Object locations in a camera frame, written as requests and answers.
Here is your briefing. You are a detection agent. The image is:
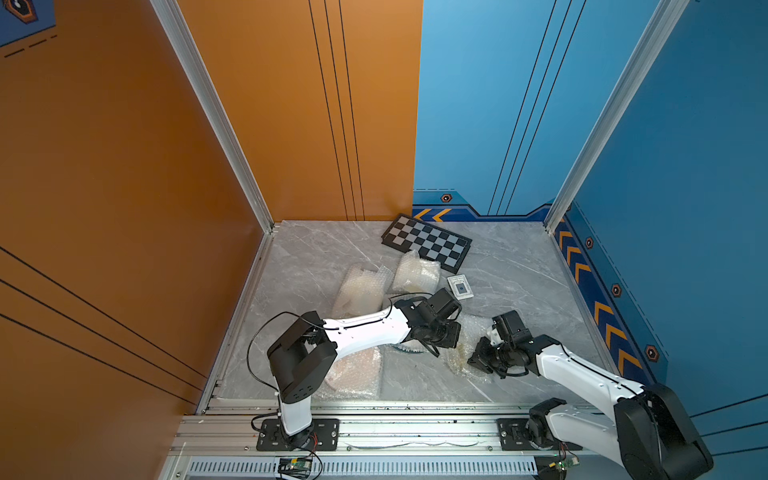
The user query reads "white vented cable duct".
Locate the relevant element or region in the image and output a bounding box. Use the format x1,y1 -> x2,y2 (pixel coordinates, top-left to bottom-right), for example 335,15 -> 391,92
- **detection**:
180,456 -> 537,479

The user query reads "bubble wrapped pink plate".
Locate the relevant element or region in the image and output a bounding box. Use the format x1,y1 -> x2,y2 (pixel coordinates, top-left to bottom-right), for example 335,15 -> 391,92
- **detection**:
315,347 -> 382,400

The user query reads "left aluminium corner post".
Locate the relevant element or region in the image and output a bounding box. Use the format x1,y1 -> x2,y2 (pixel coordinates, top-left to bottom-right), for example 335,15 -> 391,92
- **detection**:
150,0 -> 274,235

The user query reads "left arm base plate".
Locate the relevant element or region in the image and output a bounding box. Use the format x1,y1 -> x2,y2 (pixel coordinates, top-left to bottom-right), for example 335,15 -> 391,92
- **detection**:
256,418 -> 340,452

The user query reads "right green circuit board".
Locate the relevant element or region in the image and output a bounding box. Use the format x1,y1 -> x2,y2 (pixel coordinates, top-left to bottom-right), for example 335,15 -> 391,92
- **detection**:
533,456 -> 580,480

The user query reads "right aluminium corner post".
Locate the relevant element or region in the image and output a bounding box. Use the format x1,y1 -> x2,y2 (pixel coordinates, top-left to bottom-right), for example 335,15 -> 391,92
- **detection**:
544,0 -> 689,236

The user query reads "green circuit board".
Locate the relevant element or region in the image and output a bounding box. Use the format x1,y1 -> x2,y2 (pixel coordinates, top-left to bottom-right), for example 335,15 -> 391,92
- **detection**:
276,457 -> 313,480
533,456 -> 580,480

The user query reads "bubble wrap of yellow plate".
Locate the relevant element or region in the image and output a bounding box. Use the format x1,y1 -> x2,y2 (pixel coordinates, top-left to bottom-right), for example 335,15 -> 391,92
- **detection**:
441,313 -> 496,383

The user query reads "bubble wrapped white blue plate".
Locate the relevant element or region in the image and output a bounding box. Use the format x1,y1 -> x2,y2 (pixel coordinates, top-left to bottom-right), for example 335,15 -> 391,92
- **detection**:
391,340 -> 429,354

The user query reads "aluminium front rail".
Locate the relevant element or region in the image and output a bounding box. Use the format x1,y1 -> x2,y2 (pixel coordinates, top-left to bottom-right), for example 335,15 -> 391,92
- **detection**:
164,403 -> 625,460

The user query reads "black white checkerboard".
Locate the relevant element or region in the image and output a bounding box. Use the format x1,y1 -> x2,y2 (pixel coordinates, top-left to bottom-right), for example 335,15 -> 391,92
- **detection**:
381,214 -> 472,274

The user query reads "aluminium corner post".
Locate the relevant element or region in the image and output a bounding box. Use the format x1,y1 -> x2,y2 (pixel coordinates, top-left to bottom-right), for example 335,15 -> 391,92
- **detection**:
544,0 -> 689,236
150,0 -> 274,235

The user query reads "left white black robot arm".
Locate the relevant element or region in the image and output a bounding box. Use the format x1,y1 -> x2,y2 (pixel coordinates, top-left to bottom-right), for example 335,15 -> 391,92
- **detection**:
267,288 -> 461,437

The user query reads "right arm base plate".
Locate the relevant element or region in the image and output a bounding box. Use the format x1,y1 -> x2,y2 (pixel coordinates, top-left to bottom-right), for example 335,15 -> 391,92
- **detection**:
496,417 -> 558,451

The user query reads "left green circuit board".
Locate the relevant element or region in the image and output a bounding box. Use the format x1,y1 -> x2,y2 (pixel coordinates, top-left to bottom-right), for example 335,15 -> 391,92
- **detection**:
276,457 -> 313,480

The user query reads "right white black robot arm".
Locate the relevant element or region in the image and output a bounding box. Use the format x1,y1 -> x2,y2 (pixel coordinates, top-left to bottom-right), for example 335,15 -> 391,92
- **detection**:
468,311 -> 714,479

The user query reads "yellow dinner plate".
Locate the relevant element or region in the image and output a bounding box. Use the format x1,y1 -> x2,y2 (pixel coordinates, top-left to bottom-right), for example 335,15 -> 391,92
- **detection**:
445,344 -> 482,377

